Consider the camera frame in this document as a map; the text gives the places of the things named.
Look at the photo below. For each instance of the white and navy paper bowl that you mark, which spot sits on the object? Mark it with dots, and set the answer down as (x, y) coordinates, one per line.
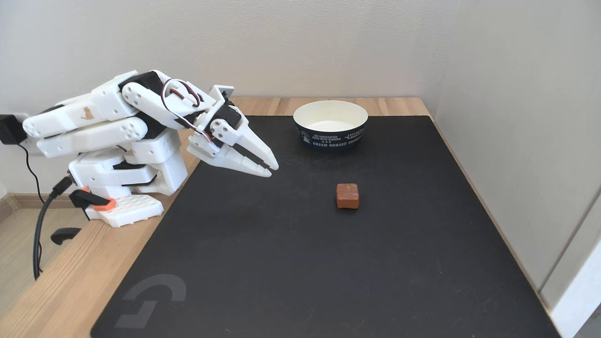
(330, 123)

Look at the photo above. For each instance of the brown cube toy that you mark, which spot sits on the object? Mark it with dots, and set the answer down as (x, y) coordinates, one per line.
(347, 195)

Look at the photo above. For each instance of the white wall outlet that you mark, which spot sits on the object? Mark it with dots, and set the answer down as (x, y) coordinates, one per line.
(33, 148)

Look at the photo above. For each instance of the black power adapter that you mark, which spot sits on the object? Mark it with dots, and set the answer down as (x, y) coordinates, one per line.
(10, 129)

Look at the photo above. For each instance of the black and orange table clamp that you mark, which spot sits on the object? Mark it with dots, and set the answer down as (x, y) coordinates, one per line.
(91, 200)

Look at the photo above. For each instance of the black desk mat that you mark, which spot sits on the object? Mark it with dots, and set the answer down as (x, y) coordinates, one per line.
(319, 253)

